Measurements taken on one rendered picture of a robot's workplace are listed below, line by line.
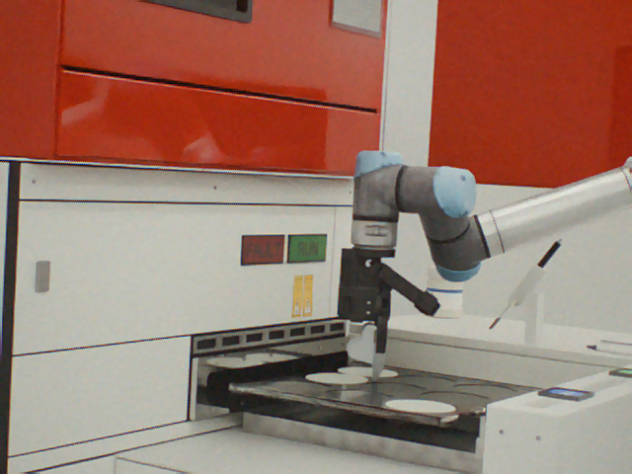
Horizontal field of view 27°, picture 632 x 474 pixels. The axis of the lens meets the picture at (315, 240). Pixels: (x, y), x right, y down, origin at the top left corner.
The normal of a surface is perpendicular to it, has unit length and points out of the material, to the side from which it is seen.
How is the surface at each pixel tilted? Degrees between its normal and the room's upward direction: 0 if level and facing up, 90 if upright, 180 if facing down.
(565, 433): 90
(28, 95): 90
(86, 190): 90
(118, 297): 90
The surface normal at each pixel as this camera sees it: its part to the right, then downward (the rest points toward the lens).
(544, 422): -0.54, 0.01
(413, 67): 0.84, 0.07
